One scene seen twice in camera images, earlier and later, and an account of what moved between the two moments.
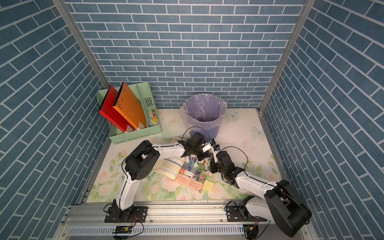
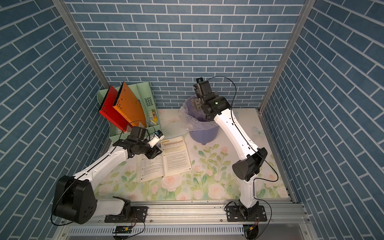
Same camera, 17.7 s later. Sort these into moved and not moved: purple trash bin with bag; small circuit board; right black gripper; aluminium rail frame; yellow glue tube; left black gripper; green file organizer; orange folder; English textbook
Moved: English textbook; left black gripper; right black gripper
Not moved: green file organizer; small circuit board; yellow glue tube; purple trash bin with bag; aluminium rail frame; orange folder
